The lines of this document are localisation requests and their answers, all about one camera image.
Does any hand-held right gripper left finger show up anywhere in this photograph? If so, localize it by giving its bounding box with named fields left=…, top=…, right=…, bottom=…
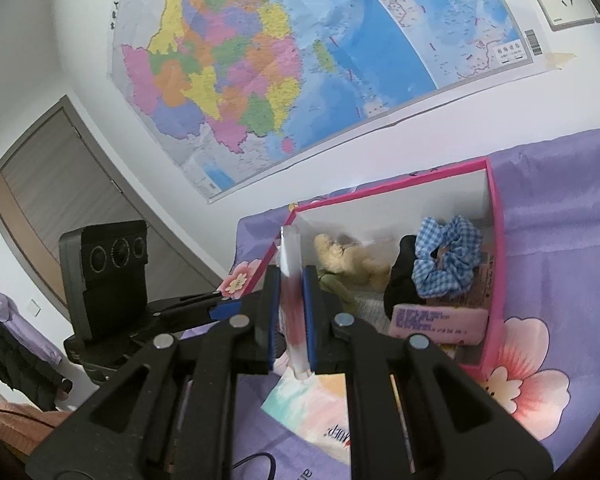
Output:
left=25, top=264, right=284, bottom=480

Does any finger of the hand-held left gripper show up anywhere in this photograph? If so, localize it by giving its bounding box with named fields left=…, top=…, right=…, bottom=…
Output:
left=149, top=290, right=227, bottom=314
left=161, top=300, right=244, bottom=334

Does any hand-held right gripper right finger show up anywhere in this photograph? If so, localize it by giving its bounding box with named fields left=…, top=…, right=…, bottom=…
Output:
left=303, top=265, right=553, bottom=480

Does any clear colourful printed packet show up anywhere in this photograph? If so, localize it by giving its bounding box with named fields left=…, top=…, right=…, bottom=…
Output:
left=279, top=225, right=313, bottom=381

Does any beige teddy bear plush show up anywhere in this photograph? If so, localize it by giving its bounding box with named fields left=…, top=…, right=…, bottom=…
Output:
left=314, top=232, right=393, bottom=293

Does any pastel tissue pack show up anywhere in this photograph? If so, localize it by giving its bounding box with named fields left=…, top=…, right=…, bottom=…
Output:
left=262, top=374, right=353, bottom=466

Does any pink cardboard box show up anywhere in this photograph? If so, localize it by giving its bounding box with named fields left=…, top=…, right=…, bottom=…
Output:
left=250, top=157, right=505, bottom=378

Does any pink text-printed packet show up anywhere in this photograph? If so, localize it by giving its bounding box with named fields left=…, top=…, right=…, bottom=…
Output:
left=390, top=302, right=489, bottom=346

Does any blue gingham scrunchie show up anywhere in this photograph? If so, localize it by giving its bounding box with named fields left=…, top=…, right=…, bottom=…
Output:
left=411, top=216, right=483, bottom=303

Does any person's left forearm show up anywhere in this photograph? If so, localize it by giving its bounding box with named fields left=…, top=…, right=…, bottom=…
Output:
left=0, top=400, right=73, bottom=466

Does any purple hanging garment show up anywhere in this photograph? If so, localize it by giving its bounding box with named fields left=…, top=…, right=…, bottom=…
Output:
left=0, top=287, right=63, bottom=366

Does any black cloth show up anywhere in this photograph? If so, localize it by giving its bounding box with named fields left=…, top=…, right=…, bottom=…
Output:
left=382, top=235, right=431, bottom=318

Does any wooden door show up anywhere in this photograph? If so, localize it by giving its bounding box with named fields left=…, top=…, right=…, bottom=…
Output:
left=0, top=95, right=225, bottom=311

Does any black hanging garment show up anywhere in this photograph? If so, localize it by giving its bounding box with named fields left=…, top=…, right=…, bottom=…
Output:
left=0, top=305, right=56, bottom=411

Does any beige printed card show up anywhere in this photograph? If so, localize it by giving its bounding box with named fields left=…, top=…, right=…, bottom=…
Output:
left=472, top=252, right=495, bottom=311

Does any black cable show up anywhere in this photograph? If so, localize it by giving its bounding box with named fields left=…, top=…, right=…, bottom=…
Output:
left=232, top=452, right=275, bottom=480

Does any colourful wall map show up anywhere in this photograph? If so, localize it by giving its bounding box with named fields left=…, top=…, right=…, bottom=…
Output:
left=107, top=0, right=578, bottom=206

